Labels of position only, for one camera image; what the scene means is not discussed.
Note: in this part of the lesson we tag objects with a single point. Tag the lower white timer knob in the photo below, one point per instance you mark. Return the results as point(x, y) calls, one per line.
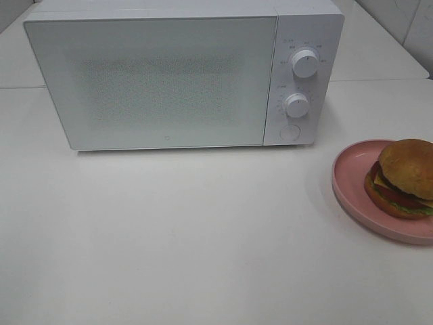
point(296, 105)

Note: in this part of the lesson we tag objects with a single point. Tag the white microwave oven body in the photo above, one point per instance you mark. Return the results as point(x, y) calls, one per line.
point(315, 25)

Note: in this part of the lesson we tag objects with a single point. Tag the burger with bun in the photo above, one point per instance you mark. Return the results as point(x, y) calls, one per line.
point(400, 180)

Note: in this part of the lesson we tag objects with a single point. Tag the round door release button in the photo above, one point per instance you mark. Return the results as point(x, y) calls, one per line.
point(290, 133)

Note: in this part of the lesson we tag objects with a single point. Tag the pink round plate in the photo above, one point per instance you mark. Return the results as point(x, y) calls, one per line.
point(348, 175)

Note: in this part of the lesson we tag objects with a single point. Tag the white microwave door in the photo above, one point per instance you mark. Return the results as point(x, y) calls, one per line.
point(137, 84)

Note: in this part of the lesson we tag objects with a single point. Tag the upper white power knob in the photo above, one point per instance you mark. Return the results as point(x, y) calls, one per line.
point(305, 63)

